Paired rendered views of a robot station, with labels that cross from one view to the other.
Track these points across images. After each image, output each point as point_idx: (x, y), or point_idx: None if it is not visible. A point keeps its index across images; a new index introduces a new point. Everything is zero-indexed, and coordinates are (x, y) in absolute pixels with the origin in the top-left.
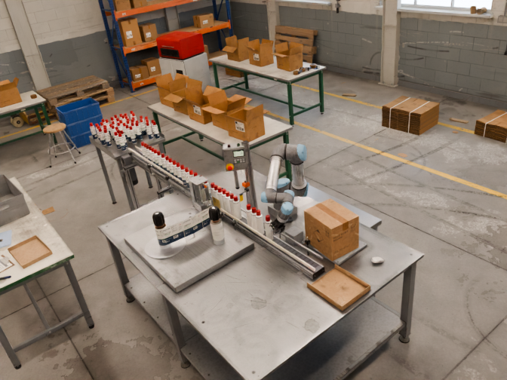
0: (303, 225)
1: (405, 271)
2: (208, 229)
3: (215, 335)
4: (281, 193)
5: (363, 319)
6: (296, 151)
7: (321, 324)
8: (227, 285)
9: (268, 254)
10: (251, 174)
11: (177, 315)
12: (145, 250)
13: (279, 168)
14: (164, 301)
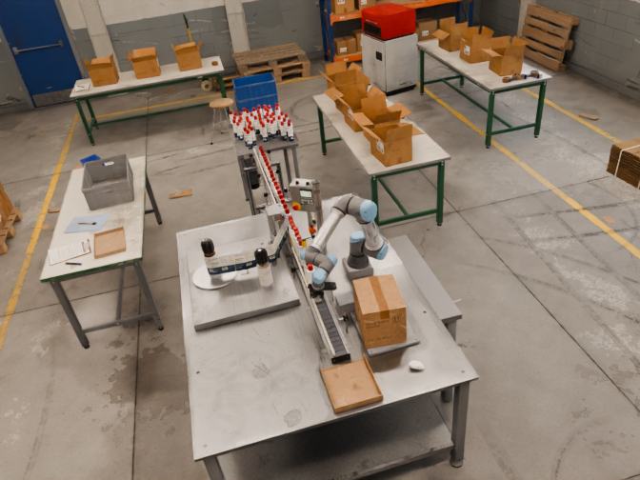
0: None
1: (455, 389)
2: None
3: (198, 391)
4: (322, 255)
5: (408, 422)
6: (358, 208)
7: (303, 420)
8: (246, 339)
9: (309, 317)
10: (321, 219)
11: None
12: (194, 274)
13: (334, 224)
14: None
